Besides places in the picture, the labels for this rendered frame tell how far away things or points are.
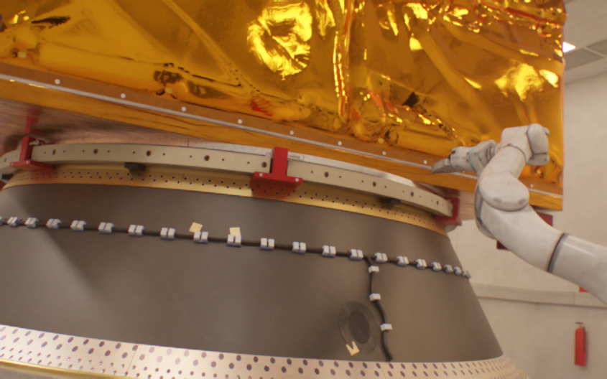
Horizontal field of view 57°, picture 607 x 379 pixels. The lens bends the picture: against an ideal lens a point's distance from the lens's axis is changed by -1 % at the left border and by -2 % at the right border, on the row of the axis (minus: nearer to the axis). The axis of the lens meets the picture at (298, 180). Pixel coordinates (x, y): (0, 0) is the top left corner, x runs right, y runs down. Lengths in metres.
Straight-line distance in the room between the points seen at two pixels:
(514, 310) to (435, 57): 8.48
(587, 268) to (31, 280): 1.20
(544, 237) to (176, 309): 0.78
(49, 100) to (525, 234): 1.08
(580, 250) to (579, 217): 9.10
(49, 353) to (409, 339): 0.83
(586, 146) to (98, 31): 9.37
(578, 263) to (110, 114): 1.08
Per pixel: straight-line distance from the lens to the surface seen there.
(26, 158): 1.81
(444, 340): 1.60
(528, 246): 1.07
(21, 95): 1.47
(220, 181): 1.51
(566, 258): 1.06
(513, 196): 1.11
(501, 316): 9.96
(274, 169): 1.47
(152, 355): 1.28
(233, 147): 1.53
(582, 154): 10.33
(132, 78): 1.49
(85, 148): 1.63
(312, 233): 1.47
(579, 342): 9.82
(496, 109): 2.01
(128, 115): 1.48
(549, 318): 10.38
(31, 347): 1.39
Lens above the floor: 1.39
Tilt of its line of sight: 11 degrees up
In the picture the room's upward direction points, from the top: 6 degrees clockwise
